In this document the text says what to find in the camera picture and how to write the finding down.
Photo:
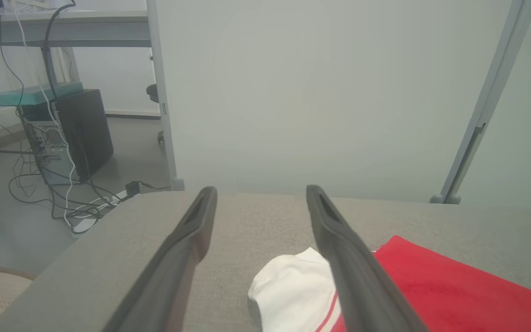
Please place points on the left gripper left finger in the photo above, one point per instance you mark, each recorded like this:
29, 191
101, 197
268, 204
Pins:
173, 267

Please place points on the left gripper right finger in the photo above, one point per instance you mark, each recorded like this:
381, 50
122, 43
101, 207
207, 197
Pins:
357, 276

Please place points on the red shirt with white sleeves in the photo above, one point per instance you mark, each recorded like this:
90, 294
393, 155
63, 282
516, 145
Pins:
454, 295

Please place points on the black plug adapter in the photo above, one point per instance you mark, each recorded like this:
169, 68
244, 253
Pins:
132, 188

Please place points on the black computer tower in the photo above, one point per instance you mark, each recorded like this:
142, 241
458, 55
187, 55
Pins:
85, 133

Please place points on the wide white partition panel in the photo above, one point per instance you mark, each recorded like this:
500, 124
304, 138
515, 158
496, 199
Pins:
316, 92

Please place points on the teal flat box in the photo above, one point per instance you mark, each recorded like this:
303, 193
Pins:
26, 96

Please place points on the grey desk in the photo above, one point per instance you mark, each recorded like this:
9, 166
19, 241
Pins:
85, 30

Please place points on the light grey partition post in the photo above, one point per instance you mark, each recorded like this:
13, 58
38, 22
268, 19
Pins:
156, 69
492, 69

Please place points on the dark grey partition post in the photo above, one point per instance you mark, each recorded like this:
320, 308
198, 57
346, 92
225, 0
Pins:
503, 69

